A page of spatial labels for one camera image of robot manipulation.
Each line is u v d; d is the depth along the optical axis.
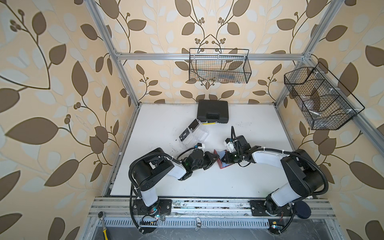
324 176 0.46
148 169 0.48
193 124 0.97
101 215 0.72
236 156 0.79
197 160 0.70
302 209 0.72
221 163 0.85
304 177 0.45
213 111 1.12
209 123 1.08
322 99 0.76
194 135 0.96
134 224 0.71
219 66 0.97
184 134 0.91
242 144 0.74
